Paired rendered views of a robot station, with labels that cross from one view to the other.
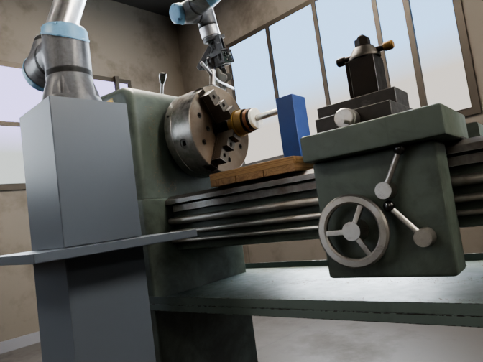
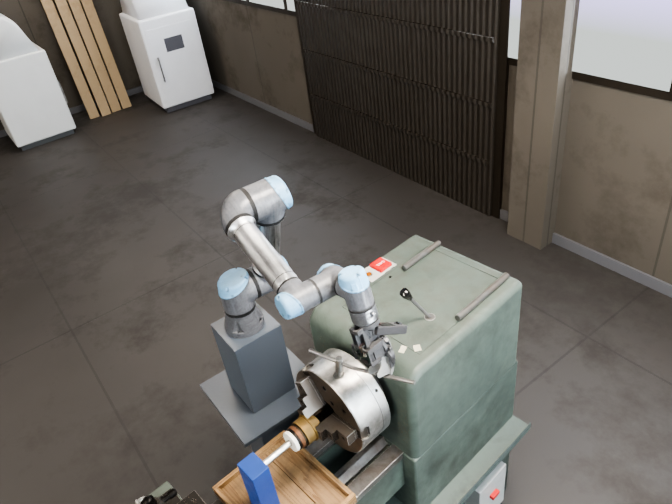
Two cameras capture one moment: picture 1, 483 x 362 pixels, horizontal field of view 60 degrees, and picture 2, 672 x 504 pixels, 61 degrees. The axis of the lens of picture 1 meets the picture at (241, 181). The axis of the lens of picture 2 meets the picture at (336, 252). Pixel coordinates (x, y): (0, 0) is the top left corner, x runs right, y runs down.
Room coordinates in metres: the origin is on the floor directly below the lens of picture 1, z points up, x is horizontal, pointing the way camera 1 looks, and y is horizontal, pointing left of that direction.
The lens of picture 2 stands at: (1.85, -1.10, 2.54)
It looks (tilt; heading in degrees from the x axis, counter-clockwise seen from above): 35 degrees down; 104
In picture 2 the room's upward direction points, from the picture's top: 8 degrees counter-clockwise
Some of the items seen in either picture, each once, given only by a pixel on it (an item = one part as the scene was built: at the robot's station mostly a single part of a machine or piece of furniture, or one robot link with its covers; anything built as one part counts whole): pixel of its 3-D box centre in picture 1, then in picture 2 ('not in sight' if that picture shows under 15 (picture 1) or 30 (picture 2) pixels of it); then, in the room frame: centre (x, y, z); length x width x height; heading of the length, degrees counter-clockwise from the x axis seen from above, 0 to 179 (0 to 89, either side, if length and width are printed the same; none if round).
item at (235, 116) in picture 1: (243, 122); (304, 430); (1.40, -0.03, 1.08); 0.09 x 0.09 x 0.09; 52
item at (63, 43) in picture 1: (65, 50); (237, 290); (1.08, 0.42, 1.27); 0.13 x 0.12 x 0.14; 44
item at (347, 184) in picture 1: (381, 212); not in sight; (0.90, -0.29, 0.73); 0.27 x 0.12 x 0.27; 52
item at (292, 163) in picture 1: (282, 172); (283, 494); (1.32, -0.13, 0.88); 0.36 x 0.30 x 0.04; 142
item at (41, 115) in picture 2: not in sight; (19, 77); (-3.16, 4.87, 0.74); 0.74 x 0.63 x 1.48; 46
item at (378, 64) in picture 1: (366, 79); not in sight; (1.06, -0.35, 1.07); 0.07 x 0.07 x 0.10; 52
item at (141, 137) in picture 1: (137, 158); (416, 336); (1.72, 0.42, 1.06); 0.59 x 0.48 x 0.39; 52
